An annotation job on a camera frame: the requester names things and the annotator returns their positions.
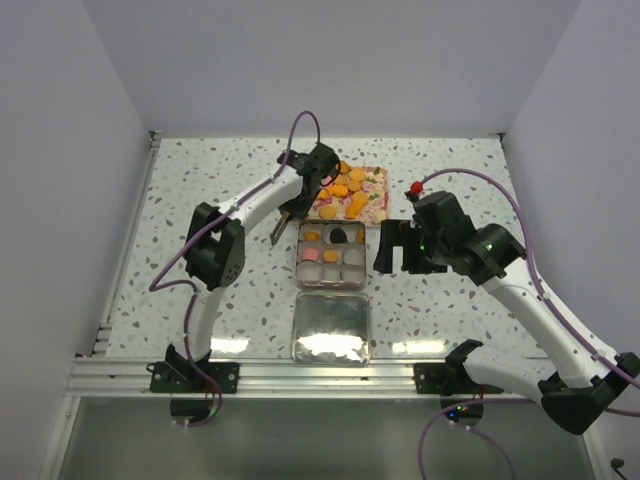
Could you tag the orange fish cookie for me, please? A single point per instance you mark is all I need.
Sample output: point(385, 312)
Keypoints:
point(353, 211)

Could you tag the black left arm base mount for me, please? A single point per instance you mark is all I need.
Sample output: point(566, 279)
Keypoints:
point(164, 379)

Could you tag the white paper cup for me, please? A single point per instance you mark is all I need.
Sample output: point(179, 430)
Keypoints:
point(332, 273)
point(320, 261)
point(354, 255)
point(309, 273)
point(354, 274)
point(340, 251)

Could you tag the aluminium rail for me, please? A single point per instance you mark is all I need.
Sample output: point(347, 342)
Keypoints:
point(119, 377)

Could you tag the pink round cookie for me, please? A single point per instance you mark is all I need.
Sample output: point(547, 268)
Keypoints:
point(310, 254)

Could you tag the orange round cookie front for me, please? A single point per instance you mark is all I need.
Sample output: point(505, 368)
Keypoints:
point(327, 212)

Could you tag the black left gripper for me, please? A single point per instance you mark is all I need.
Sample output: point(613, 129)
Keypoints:
point(300, 211)

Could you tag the metal tongs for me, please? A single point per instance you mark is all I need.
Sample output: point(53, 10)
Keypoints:
point(279, 228)

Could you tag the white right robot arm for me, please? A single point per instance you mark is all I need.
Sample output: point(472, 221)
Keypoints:
point(580, 377)

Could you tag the orange flower cookie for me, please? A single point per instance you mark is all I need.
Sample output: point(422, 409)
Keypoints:
point(331, 256)

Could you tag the orange round cookie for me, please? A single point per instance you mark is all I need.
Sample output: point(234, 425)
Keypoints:
point(327, 212)
point(357, 175)

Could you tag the square cookie tin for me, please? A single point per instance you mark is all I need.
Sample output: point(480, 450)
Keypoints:
point(316, 233)

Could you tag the floral cookie tray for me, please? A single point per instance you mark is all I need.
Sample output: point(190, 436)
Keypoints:
point(372, 192)

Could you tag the black round cookie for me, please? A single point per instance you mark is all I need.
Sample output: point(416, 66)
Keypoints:
point(338, 236)

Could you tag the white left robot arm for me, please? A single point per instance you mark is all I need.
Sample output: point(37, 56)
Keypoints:
point(215, 250)

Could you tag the silver tin lid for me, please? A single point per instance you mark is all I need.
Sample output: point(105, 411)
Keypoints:
point(331, 328)

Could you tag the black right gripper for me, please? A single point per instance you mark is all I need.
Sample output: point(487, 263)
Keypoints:
point(401, 233)

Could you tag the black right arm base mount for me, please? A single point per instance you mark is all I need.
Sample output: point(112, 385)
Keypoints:
point(448, 378)

